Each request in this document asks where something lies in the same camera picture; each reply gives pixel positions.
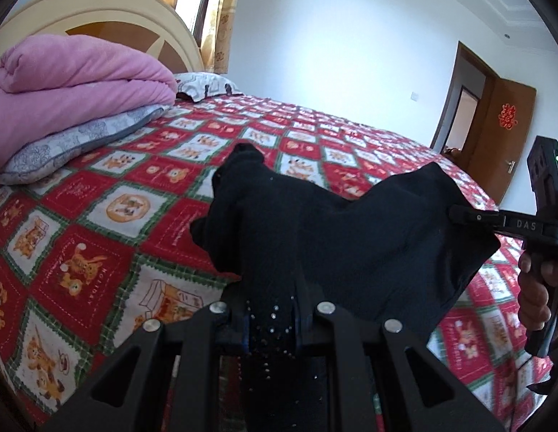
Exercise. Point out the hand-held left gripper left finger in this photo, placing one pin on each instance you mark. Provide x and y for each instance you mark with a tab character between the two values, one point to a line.
229	339

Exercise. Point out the grey patterned pillow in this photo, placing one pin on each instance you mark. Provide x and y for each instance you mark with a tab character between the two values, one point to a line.
80	140

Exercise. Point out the pink folded quilt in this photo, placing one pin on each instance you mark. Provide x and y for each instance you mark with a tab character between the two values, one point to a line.
58	94

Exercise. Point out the black pants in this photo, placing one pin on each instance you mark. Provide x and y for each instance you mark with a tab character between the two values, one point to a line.
328	234

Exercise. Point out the golden patterned curtain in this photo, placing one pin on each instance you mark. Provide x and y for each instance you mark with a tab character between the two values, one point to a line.
222	22

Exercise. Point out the cream wooden headboard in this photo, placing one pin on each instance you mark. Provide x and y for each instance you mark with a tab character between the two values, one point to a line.
103	9

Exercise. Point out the dark window frame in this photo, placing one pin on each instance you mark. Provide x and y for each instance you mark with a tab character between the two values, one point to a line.
206	0

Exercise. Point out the white patterned pillow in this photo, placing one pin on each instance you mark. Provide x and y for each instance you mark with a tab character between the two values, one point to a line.
202	84

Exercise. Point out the red printed bedsheet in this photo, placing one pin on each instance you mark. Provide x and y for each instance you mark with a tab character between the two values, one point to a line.
80	234

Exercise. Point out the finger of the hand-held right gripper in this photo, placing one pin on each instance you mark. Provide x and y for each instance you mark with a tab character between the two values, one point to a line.
474	216

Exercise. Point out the brown wooden door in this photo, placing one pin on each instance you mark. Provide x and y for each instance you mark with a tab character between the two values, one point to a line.
495	144

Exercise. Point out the person's right hand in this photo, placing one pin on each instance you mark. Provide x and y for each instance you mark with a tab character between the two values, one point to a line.
533	288

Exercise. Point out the brown door frame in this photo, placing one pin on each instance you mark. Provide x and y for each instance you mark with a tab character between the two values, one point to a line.
468	54

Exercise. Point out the red paper door decoration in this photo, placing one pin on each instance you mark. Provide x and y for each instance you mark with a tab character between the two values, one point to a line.
508	116

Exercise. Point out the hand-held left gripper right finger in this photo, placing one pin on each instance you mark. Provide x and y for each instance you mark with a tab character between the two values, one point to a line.
306	329

